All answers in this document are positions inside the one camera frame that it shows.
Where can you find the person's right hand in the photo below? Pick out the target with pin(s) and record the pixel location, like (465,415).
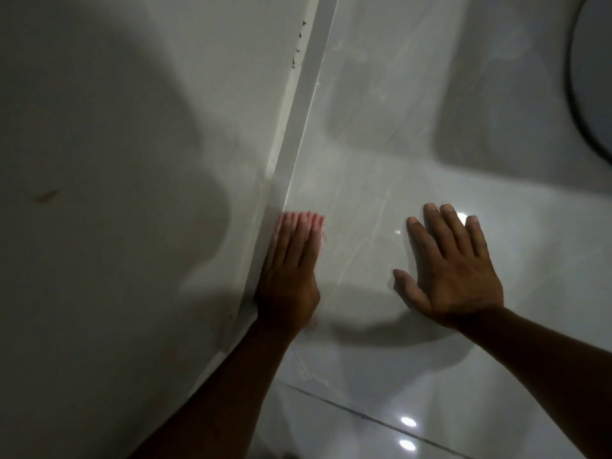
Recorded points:
(456,281)

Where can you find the person's left hand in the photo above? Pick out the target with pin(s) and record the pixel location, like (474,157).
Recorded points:
(287,291)

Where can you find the person's right thumb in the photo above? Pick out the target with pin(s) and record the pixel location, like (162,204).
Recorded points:
(408,286)

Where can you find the person's right middle finger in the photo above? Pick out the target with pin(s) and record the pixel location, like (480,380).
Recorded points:
(437,227)

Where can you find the person's left fingers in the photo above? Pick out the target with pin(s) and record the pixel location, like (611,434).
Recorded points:
(297,236)

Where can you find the person's right little finger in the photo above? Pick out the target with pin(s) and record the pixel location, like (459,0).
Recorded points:
(476,236)

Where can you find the person's right forearm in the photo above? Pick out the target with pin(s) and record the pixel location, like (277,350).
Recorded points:
(550,372)

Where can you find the person's left forearm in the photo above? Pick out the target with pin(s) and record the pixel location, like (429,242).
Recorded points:
(224,396)

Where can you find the white corner trim strip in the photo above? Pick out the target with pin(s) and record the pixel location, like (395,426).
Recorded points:
(299,109)

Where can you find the round dark-rimmed mirror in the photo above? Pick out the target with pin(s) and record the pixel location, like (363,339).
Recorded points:
(593,71)

